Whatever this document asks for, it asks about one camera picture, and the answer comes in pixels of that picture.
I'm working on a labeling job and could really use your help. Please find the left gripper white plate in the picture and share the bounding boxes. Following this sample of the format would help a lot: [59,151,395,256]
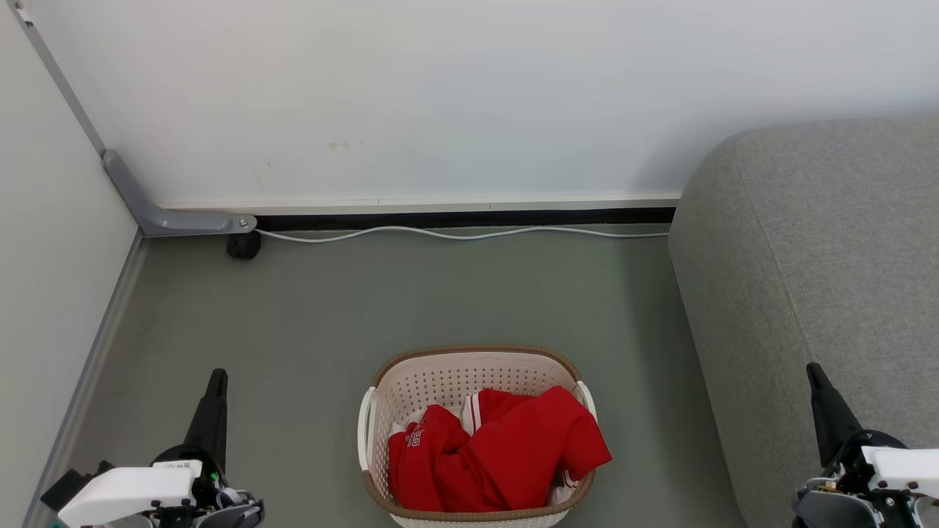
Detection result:
[59,368,230,527]

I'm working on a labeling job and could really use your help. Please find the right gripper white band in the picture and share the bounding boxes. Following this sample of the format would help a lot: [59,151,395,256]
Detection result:
[806,362,939,501]

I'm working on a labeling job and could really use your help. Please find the red garment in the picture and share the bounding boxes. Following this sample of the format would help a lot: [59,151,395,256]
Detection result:
[387,386,613,514]

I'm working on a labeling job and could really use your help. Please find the grey fabric sofa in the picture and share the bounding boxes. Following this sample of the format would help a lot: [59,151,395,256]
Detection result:
[668,117,939,528]

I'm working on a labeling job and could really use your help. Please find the black caster wheel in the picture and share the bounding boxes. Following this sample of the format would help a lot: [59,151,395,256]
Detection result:
[226,232,263,260]

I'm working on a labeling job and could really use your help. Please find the grey metal partition foot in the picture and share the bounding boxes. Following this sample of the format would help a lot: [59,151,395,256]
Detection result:
[103,149,258,238]

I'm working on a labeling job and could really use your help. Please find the cream perforated laundry basket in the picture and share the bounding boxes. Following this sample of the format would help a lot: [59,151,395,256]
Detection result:
[357,345,599,528]

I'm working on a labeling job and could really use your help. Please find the white floor cable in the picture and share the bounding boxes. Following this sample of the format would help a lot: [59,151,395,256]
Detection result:
[255,224,670,244]

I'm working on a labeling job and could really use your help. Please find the grey partition frame strip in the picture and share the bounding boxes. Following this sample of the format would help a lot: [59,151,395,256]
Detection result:
[6,0,109,159]

